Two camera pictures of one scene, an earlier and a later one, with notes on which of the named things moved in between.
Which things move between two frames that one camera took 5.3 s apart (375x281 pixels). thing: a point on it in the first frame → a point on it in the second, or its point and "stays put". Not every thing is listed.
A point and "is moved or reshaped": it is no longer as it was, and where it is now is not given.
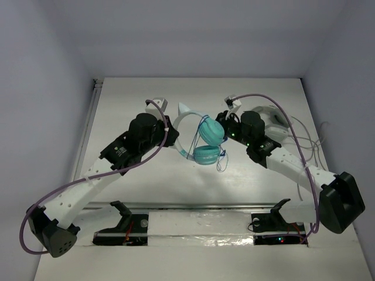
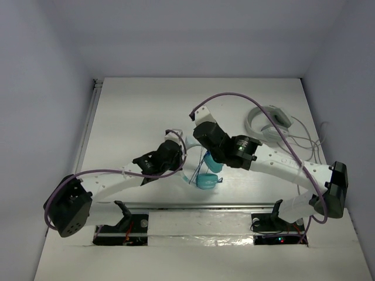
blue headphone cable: [222, 161] is moved or reshaped
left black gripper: [169, 132] → [178, 158]
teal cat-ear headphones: [210, 132] is moved or reshaped
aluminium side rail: [98, 86] stays put
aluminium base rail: [253, 206] stays put
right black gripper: [222, 118] → [220, 127]
